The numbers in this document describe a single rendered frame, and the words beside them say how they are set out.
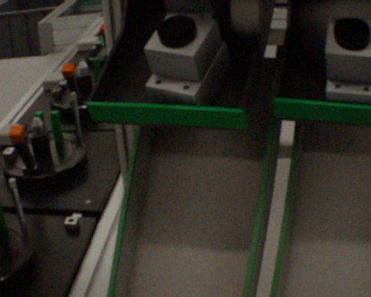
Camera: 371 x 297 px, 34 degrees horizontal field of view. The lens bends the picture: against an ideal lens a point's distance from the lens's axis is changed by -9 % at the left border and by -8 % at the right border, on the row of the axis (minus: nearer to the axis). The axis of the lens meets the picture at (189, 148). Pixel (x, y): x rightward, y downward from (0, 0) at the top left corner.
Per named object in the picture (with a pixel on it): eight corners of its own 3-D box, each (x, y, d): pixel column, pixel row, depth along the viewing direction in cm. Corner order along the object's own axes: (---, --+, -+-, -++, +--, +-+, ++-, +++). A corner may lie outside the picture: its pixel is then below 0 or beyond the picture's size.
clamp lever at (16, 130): (34, 170, 88) (18, 134, 82) (23, 170, 88) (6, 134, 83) (40, 151, 90) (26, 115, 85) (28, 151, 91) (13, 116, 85)
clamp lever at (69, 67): (80, 102, 110) (71, 70, 104) (70, 102, 110) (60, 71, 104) (85, 87, 112) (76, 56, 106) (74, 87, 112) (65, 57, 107)
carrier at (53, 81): (137, 140, 105) (129, 67, 99) (10, 142, 109) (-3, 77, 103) (162, 85, 126) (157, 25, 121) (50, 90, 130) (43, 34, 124)
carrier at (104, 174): (101, 224, 83) (86, 137, 78) (-46, 215, 87) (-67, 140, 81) (136, 140, 105) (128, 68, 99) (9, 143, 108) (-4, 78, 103)
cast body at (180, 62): (201, 122, 51) (184, 57, 45) (152, 110, 53) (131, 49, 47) (240, 50, 55) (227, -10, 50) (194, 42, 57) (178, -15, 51)
